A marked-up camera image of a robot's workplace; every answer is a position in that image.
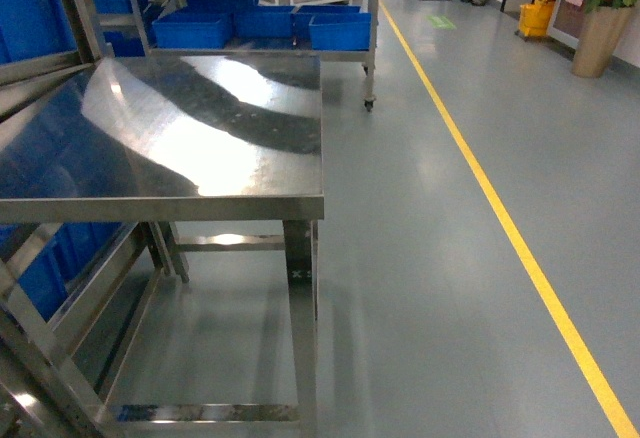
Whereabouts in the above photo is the stainless steel shelf rack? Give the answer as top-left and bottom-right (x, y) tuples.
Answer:
(1, 0), (164, 437)

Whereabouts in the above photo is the tan tall plant pot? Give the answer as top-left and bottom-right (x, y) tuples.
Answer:
(571, 7), (636, 78)

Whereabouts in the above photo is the small stainless steel table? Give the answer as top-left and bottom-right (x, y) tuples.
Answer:
(1, 54), (324, 437)

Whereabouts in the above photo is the yellow mop bucket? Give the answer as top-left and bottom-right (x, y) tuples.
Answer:
(515, 0), (556, 40)

